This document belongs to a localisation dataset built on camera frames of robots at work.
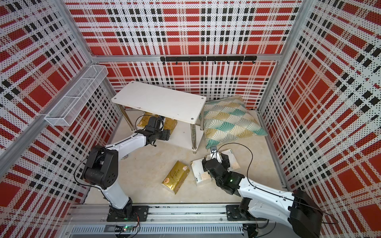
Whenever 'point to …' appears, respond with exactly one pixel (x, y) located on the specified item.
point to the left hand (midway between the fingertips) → (165, 131)
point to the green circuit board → (128, 228)
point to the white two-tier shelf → (141, 96)
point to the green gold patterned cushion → (228, 119)
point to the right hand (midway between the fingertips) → (215, 156)
